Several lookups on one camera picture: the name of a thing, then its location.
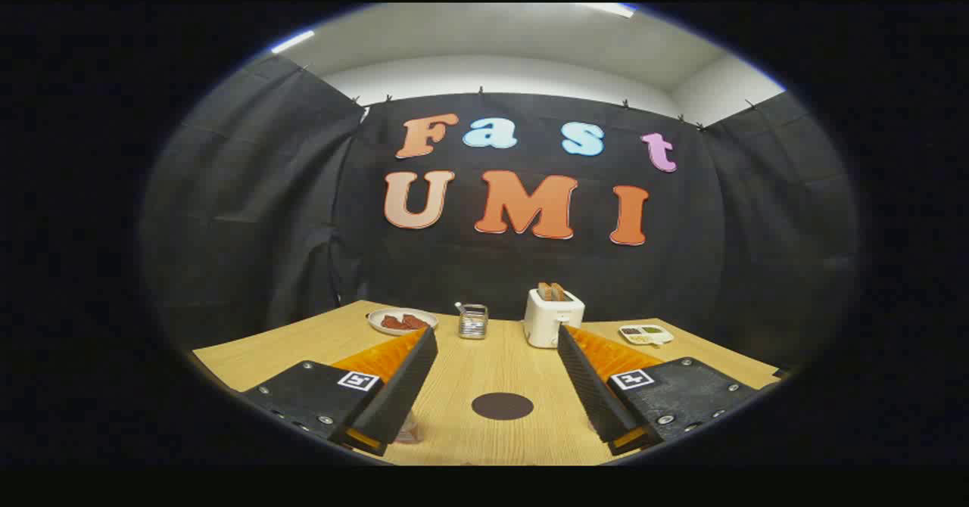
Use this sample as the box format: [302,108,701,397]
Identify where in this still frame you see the white toaster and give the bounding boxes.
[524,288,586,350]

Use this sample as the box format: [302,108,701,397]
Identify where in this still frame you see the white divided condiment tray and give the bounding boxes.
[618,324,675,346]

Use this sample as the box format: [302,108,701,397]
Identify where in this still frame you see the dark brown round coaster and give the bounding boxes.
[471,392,534,421]

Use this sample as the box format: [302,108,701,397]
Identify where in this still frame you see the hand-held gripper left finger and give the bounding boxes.
[241,325,440,457]

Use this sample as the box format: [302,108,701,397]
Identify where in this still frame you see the white round plate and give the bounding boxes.
[367,308,439,336]

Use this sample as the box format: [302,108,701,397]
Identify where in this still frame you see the wooden table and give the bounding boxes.
[192,300,784,466]

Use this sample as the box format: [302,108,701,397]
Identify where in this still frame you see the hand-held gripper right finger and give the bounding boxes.
[557,324,760,457]

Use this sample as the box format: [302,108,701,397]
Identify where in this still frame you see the black backdrop cloth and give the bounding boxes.
[140,53,860,375]

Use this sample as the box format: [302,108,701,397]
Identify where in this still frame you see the metal mesh holder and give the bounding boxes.
[454,302,489,340]

